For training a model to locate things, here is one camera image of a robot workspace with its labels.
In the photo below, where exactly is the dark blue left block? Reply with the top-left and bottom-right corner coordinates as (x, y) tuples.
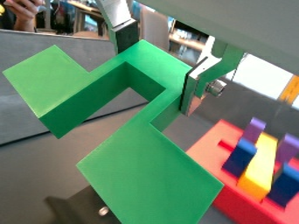
(267, 163), (299, 207)

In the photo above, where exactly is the yellow long bar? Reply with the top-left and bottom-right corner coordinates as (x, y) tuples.
(237, 132), (277, 201)

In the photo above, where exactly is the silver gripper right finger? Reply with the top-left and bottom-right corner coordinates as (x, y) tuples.
(180, 37), (244, 116)

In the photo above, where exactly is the red base board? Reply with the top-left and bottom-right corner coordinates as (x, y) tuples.
(187, 120), (299, 224)

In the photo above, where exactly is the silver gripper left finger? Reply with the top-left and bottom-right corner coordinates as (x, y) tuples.
(96, 0), (139, 53)

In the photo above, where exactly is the purple left block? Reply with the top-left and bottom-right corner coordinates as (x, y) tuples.
(275, 133), (299, 164)

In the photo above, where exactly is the person hand in background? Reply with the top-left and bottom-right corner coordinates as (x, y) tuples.
(4, 0), (43, 32)

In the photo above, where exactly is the black L-shaped fixture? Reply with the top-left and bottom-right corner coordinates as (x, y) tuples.
(45, 186), (121, 224)

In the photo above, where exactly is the green U-shaped block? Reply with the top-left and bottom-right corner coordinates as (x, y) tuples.
(4, 40), (223, 224)

